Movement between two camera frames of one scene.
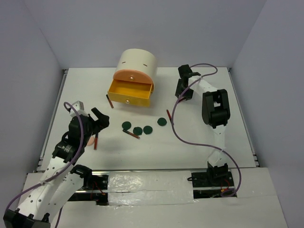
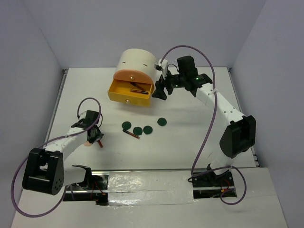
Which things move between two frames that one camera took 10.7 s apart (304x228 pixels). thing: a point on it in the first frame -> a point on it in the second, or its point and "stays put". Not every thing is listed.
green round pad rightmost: (162, 121) stays put
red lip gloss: (169, 115) -> (143, 92)
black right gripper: (178, 90) -> (159, 92)
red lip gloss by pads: (131, 134) stays put
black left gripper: (102, 122) -> (99, 136)
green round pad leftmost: (126, 125) stays put
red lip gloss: (95, 141) -> (100, 143)
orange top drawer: (133, 75) stays put
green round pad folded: (137, 131) stays put
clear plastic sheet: (134, 188) stays put
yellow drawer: (129, 92) stays put
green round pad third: (147, 129) stays put
